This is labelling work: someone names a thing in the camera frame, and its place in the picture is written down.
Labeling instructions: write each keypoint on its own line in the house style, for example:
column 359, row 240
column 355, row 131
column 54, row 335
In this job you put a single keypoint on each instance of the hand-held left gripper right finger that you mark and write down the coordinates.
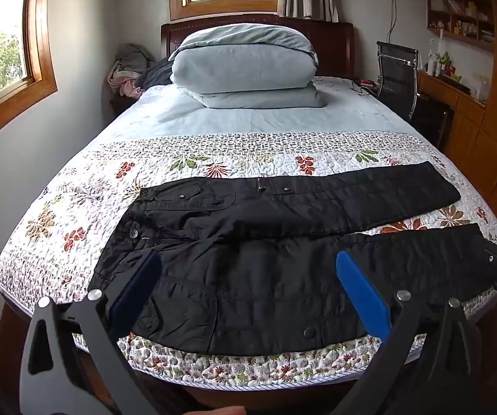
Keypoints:
column 363, row 298

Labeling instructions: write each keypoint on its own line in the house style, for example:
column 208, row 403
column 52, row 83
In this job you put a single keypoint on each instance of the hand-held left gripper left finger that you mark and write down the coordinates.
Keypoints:
column 138, row 294

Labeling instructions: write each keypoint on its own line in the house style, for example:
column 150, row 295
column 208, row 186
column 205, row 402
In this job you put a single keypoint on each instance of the black pants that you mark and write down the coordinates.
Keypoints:
column 252, row 276

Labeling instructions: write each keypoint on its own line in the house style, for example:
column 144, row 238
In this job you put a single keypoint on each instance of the person's left hand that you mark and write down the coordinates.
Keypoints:
column 224, row 411

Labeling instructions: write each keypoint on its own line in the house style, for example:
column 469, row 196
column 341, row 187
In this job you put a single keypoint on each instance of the wooden desk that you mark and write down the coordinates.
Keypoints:
column 469, row 138

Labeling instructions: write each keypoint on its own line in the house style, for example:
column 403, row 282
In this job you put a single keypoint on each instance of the floral quilted bedspread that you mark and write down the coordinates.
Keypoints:
column 248, row 151

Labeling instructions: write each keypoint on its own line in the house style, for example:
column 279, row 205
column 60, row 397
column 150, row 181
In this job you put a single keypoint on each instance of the green toy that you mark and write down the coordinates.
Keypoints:
column 446, row 61

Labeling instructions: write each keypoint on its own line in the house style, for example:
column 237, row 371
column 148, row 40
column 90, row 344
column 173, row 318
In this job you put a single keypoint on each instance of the white bottle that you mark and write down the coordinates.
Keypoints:
column 431, row 65

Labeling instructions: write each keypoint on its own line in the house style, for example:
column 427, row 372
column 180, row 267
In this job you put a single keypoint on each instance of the black office chair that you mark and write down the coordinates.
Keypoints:
column 395, row 73

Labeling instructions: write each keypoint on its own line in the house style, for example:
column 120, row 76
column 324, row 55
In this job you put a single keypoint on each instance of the small red black object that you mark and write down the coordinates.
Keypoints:
column 365, row 82

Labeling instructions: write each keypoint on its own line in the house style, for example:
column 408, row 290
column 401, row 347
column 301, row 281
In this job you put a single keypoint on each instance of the dark cloth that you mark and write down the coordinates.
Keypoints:
column 157, row 73

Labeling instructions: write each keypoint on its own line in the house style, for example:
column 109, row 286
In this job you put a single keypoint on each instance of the folded grey blanket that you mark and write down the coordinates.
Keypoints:
column 261, row 99

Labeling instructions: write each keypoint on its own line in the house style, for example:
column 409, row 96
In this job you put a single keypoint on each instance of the pile of clothes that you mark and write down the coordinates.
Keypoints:
column 127, row 65

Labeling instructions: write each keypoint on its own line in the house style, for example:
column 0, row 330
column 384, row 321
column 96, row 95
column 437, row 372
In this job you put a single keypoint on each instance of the grey pillow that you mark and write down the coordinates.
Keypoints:
column 239, row 65

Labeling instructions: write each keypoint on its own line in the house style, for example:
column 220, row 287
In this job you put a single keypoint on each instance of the large wooden framed window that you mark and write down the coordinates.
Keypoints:
column 2, row 52

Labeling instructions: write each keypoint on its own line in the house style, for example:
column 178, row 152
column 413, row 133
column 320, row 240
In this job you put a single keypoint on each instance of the wooden wall shelf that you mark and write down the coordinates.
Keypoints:
column 460, row 34

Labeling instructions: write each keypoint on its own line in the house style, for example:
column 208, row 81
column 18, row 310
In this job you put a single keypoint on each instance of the dark wooden bed frame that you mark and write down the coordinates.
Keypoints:
column 339, row 43

